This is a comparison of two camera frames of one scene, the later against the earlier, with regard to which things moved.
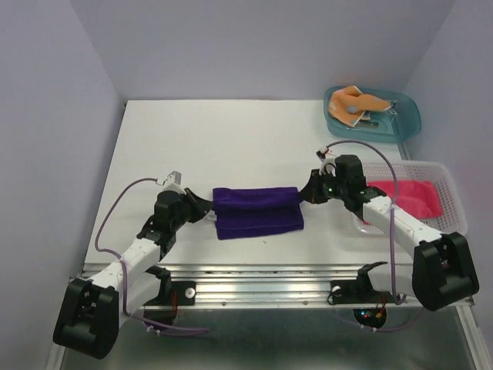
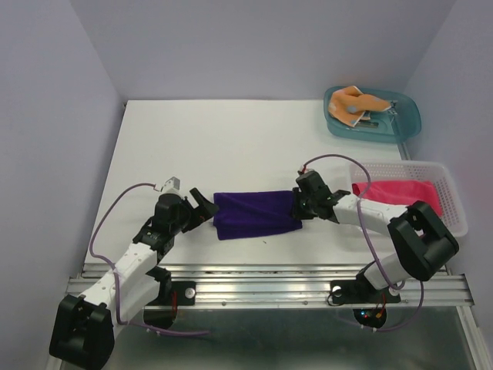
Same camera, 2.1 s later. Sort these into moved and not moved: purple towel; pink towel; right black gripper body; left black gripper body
Moved: right black gripper body
Not moved: purple towel; left black gripper body; pink towel
